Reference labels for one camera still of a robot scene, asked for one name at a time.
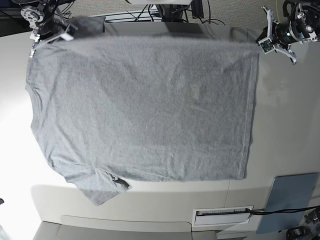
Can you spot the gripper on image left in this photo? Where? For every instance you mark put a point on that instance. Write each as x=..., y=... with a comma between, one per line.
x=53, y=28

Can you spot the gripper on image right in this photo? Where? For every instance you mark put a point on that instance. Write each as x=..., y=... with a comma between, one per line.
x=278, y=37

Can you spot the grey T-shirt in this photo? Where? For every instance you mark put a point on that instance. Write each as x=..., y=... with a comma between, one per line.
x=152, y=108

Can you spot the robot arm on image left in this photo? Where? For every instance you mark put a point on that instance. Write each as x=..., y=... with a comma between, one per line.
x=38, y=10

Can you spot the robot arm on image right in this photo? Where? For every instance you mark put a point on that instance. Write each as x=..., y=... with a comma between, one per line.
x=302, y=26

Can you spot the blue-grey flat pad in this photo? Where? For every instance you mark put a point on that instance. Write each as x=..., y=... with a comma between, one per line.
x=287, y=192

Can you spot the black device at corner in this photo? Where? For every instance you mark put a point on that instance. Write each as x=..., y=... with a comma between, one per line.
x=298, y=233

